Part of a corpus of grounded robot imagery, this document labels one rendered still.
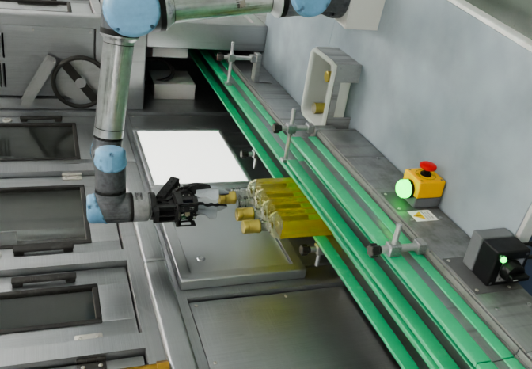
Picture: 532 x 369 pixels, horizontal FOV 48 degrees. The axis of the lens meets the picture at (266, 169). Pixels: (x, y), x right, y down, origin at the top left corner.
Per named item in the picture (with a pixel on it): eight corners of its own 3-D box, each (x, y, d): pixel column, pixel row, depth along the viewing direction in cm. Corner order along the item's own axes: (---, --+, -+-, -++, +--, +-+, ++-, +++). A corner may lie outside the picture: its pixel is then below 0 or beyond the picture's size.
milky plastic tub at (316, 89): (323, 112, 198) (299, 112, 195) (336, 46, 188) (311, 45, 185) (346, 135, 184) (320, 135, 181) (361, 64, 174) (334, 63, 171)
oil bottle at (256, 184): (312, 192, 178) (244, 195, 171) (315, 175, 176) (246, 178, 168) (319, 201, 174) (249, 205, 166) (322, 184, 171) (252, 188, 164)
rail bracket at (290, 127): (305, 157, 181) (266, 159, 177) (314, 106, 174) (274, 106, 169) (308, 162, 179) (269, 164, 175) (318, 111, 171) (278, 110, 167)
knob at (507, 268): (514, 277, 116) (526, 287, 114) (495, 279, 115) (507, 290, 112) (522, 258, 114) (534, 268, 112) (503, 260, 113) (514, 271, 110)
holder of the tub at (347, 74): (322, 127, 200) (301, 127, 198) (337, 47, 188) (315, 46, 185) (343, 150, 186) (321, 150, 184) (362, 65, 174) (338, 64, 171)
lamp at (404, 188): (401, 192, 143) (391, 192, 142) (406, 175, 141) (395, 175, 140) (412, 201, 139) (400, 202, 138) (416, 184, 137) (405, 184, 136)
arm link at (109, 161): (92, 140, 150) (92, 180, 154) (94, 154, 140) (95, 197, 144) (123, 139, 153) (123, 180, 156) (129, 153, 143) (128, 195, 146)
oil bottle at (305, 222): (336, 223, 164) (263, 228, 157) (340, 206, 161) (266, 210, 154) (344, 234, 159) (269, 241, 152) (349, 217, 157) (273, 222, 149)
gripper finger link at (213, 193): (233, 203, 157) (199, 209, 155) (227, 191, 162) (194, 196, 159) (233, 192, 155) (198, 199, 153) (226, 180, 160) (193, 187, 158)
